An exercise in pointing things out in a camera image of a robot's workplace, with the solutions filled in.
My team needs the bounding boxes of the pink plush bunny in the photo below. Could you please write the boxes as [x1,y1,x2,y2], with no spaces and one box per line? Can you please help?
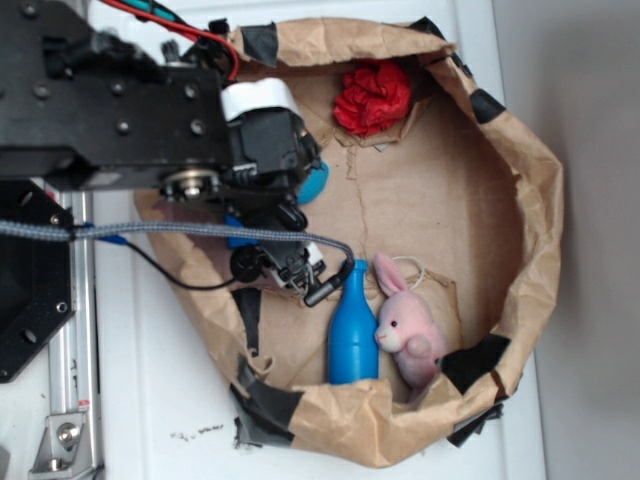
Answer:
[374,254,449,402]

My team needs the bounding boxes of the thin black wire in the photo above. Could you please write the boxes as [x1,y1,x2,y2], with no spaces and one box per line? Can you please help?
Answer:
[107,237,236,292]

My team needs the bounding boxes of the blue rectangular block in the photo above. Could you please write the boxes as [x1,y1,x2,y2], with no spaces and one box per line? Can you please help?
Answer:
[224,215,259,250]

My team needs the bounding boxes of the red wire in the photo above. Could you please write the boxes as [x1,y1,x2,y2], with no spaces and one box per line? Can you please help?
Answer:
[97,0,240,81]

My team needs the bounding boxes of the teal blue ball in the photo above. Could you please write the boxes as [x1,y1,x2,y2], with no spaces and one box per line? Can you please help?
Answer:
[298,160,330,205]

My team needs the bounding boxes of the red crumpled tissue paper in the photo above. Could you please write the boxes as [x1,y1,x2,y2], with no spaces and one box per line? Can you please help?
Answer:
[333,60,411,137]

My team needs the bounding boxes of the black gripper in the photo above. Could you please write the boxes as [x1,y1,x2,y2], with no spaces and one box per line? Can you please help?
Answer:
[221,78,321,232]

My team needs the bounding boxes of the aluminium extrusion rail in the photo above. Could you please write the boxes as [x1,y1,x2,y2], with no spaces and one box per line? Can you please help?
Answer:
[38,189,104,480]

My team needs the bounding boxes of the blue plastic bottle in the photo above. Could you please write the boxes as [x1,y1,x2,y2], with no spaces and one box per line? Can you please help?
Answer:
[327,259,379,385]

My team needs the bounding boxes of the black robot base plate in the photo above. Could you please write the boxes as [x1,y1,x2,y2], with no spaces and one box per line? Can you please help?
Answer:
[1,180,74,384]

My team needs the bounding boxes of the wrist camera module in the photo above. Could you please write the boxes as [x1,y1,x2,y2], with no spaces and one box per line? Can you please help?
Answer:
[229,240,355,307]

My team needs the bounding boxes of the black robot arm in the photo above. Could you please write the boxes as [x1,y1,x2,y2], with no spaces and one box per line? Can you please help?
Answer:
[1,1,320,231]

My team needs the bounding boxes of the metal corner bracket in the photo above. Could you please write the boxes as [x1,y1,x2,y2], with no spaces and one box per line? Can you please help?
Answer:
[28,412,95,479]

